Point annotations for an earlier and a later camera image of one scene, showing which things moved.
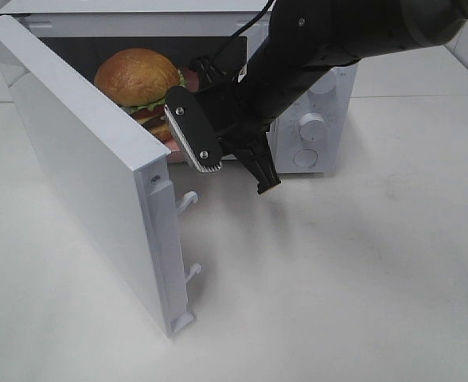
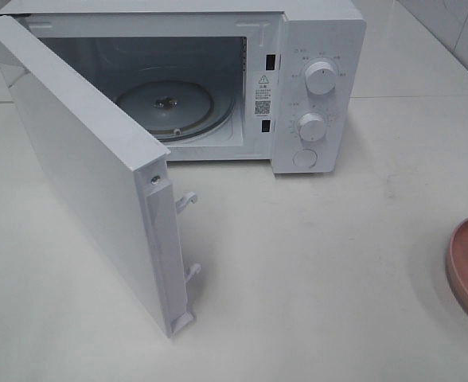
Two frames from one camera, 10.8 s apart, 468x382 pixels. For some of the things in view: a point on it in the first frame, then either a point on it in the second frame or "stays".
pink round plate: (192, 80) to (466, 270)
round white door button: (306, 157) stays
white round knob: (312, 126) stays
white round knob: (326, 84) stays
